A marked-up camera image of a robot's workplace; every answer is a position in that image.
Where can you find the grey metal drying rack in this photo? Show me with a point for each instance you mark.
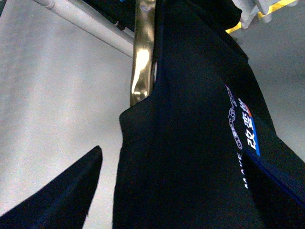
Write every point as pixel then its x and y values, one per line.
pixel 85 17

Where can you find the gold metal clothes hanger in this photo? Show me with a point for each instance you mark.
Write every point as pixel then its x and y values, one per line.
pixel 142 66

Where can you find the black printed t-shirt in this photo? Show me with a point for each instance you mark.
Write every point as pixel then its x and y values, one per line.
pixel 200 152

